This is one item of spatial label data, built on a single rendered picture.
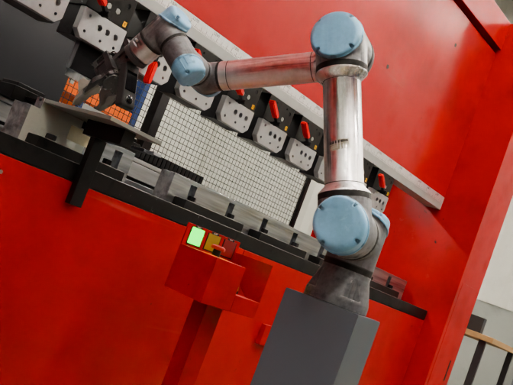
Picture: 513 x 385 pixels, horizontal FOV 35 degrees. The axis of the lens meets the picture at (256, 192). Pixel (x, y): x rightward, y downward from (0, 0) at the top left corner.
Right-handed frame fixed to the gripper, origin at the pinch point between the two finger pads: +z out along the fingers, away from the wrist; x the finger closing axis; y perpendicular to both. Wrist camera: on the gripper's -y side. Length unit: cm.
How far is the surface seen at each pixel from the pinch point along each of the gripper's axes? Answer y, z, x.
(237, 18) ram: 31, -34, -42
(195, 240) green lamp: -31.8, 1.7, -31.8
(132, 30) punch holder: 21.2, -15.9, -9.4
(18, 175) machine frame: -21.1, 11.2, 17.8
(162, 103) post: 77, 30, -96
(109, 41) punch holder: 13.2, -13.3, -0.2
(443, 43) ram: 62, -70, -164
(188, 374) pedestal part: -62, 20, -35
